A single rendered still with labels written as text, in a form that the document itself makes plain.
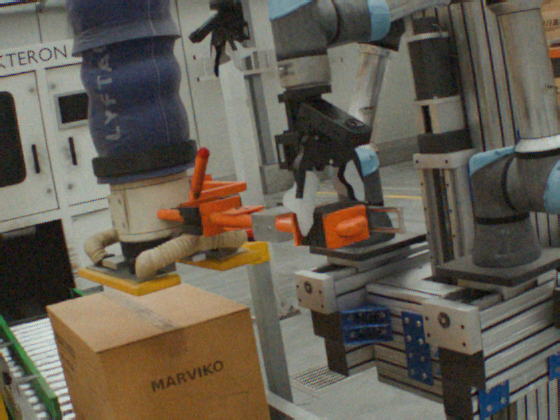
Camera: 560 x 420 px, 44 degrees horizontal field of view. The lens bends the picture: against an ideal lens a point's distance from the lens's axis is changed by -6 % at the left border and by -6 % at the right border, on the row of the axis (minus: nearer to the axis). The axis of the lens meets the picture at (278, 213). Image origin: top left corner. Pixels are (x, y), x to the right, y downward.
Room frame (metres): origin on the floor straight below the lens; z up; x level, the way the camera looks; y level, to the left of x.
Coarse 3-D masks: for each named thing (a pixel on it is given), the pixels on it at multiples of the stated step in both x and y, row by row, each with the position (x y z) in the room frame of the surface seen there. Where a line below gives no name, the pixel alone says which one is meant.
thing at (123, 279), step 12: (132, 264) 1.42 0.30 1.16; (84, 276) 1.57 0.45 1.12; (96, 276) 1.50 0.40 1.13; (108, 276) 1.47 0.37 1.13; (120, 276) 1.43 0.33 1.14; (132, 276) 1.41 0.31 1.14; (156, 276) 1.38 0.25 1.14; (168, 276) 1.38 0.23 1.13; (120, 288) 1.39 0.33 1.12; (132, 288) 1.34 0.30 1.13; (144, 288) 1.33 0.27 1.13; (156, 288) 1.35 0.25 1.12
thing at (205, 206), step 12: (180, 204) 1.35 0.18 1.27; (192, 204) 1.36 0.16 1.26; (204, 204) 1.29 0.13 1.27; (216, 204) 1.30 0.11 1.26; (228, 204) 1.31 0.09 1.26; (240, 204) 1.33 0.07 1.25; (192, 216) 1.30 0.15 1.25; (204, 216) 1.28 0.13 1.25; (192, 228) 1.30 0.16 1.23; (204, 228) 1.28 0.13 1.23; (216, 228) 1.29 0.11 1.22
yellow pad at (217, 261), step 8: (216, 248) 1.53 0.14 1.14; (208, 256) 1.50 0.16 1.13; (216, 256) 1.48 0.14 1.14; (224, 256) 1.47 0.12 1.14; (232, 256) 1.47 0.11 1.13; (240, 256) 1.46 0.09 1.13; (248, 256) 1.47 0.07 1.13; (256, 256) 1.48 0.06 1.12; (192, 264) 1.53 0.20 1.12; (200, 264) 1.50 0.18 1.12; (208, 264) 1.47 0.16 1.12; (216, 264) 1.45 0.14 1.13; (224, 264) 1.44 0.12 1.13; (232, 264) 1.45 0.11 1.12; (240, 264) 1.46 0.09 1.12
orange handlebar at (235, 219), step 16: (208, 192) 1.66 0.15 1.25; (224, 192) 1.68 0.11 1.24; (240, 192) 1.71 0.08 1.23; (176, 208) 1.48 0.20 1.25; (240, 208) 1.26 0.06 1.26; (256, 208) 1.23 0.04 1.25; (224, 224) 1.25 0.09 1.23; (240, 224) 1.20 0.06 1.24; (288, 224) 1.09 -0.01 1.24; (352, 224) 1.00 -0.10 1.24
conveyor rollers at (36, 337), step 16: (48, 320) 3.51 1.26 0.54; (0, 336) 3.32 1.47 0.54; (16, 336) 3.27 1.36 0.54; (32, 336) 3.23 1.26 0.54; (48, 336) 3.18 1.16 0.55; (32, 352) 2.97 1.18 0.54; (48, 352) 2.92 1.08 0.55; (16, 368) 2.76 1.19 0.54; (48, 368) 2.73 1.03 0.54; (32, 384) 2.53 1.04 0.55; (64, 384) 2.50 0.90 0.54; (32, 400) 2.36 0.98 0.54; (64, 400) 2.32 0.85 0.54; (48, 416) 2.20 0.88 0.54; (64, 416) 2.16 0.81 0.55
